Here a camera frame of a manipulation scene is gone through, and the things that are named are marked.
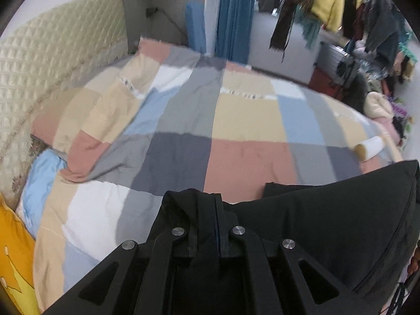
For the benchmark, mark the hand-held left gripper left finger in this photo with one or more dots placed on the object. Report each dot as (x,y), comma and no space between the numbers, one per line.
(157,252)

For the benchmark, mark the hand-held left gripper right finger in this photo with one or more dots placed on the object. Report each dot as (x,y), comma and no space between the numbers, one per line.
(227,236)

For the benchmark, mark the black puffer jacket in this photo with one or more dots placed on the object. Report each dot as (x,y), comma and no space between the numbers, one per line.
(328,229)

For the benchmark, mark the pile of mixed clothes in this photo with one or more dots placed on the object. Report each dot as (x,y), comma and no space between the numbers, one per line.
(374,78)

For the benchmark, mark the person's right hand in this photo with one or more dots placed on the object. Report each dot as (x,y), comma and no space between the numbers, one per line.
(415,259)

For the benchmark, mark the pastel patchwork blanket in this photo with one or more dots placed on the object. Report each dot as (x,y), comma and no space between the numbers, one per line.
(246,121)

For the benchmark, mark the light blue pillow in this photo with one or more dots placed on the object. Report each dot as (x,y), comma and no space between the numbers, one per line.
(42,180)

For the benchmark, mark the yellow cartoon pillow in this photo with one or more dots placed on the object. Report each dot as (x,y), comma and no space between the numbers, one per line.
(16,262)

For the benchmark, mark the floral bed sheet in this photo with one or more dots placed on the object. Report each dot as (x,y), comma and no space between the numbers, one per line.
(32,147)

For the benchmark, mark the cream fleece bundle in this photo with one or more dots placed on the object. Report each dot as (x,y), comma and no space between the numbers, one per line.
(377,105)

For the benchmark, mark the silver suitcase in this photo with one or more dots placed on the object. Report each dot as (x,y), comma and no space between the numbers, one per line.
(331,59)

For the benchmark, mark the blue padded board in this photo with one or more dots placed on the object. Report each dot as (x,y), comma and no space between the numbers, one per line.
(195,26)

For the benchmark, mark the blue curtain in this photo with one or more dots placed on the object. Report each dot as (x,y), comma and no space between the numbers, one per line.
(233,23)

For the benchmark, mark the hanging teal cloth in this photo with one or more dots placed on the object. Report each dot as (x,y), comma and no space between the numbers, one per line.
(311,29)

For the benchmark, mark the cream quilted headboard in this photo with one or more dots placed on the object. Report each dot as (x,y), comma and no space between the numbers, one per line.
(49,55)

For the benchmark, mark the hanging maroon garment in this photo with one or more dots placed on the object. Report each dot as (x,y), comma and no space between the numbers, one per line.
(362,19)

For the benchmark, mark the hanging grey denim jacket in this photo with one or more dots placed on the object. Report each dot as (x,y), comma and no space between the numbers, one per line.
(384,32)

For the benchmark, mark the hanging yellow fleece jacket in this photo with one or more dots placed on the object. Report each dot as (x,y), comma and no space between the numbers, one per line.
(329,0)

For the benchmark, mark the hanging black jacket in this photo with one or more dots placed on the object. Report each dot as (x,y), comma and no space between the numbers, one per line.
(349,6)

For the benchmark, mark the black wall charger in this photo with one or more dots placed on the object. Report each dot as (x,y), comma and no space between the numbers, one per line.
(151,12)

